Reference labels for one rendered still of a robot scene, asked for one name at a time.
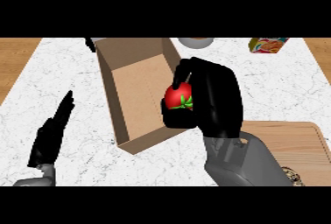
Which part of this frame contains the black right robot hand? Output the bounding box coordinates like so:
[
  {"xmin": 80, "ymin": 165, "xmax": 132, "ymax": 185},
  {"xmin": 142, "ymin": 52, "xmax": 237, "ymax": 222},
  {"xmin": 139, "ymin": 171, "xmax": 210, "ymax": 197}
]
[{"xmin": 160, "ymin": 56, "xmax": 244, "ymax": 140}]

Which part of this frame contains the red tomato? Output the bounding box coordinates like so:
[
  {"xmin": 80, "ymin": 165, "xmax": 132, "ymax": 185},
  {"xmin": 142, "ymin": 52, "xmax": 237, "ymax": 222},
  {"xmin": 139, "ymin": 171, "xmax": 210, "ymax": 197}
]
[{"xmin": 164, "ymin": 81, "xmax": 194, "ymax": 111}]

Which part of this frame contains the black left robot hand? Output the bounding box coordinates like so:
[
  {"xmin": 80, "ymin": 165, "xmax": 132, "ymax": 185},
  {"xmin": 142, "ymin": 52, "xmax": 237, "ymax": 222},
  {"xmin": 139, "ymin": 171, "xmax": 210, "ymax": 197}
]
[{"xmin": 25, "ymin": 90, "xmax": 77, "ymax": 169}]

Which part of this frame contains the pale wooden cutting board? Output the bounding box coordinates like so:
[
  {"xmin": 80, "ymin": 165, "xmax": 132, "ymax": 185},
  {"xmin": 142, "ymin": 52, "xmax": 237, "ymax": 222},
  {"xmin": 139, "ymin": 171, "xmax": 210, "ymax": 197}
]
[{"xmin": 240, "ymin": 121, "xmax": 331, "ymax": 187}]

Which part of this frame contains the brown cardboard box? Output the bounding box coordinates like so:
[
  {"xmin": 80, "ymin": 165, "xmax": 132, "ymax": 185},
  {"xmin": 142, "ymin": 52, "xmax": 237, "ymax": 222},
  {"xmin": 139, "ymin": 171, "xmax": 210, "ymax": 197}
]
[{"xmin": 93, "ymin": 38, "xmax": 195, "ymax": 156}]

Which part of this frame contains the brown speckled round food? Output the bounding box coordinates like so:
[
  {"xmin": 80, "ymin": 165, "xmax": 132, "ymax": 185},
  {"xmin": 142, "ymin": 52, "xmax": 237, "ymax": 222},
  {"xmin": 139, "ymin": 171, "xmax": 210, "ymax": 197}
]
[{"xmin": 280, "ymin": 165, "xmax": 306, "ymax": 187}]

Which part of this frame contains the colourful printed food box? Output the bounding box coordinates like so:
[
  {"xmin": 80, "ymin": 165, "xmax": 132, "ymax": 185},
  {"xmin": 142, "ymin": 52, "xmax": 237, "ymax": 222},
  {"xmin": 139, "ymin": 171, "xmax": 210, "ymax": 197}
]
[{"xmin": 249, "ymin": 38, "xmax": 291, "ymax": 54}]

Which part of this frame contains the grey round bowl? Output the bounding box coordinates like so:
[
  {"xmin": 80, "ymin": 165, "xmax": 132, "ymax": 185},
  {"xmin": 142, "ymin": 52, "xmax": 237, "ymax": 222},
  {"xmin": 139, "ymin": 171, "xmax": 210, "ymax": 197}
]
[{"xmin": 178, "ymin": 38, "xmax": 216, "ymax": 50}]

